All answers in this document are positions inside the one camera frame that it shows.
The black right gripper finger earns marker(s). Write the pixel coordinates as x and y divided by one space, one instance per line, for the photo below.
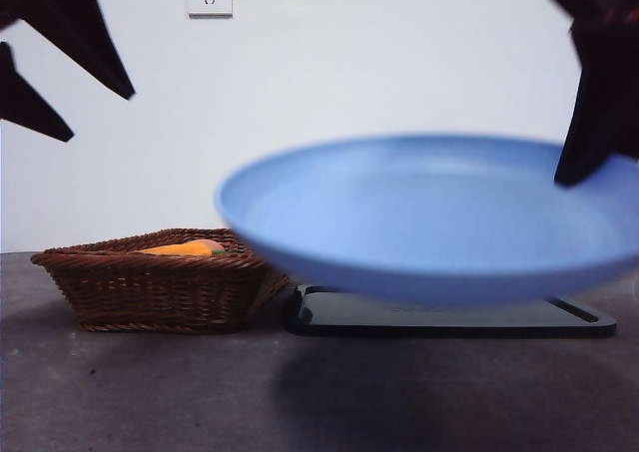
604 103

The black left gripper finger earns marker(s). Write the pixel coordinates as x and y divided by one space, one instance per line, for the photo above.
75 23
25 98

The blue round plate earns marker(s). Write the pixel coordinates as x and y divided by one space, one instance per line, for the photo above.
424 222

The orange corn cob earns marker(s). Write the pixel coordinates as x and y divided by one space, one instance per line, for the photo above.
180 249

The brown wicker basket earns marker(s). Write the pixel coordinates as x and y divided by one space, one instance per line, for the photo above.
150 292

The pale pink egg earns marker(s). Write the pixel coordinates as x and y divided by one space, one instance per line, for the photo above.
216 245

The green chili pepper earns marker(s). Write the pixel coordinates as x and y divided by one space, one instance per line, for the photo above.
219 253

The black rectangular tray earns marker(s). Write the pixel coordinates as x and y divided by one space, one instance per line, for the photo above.
399 322

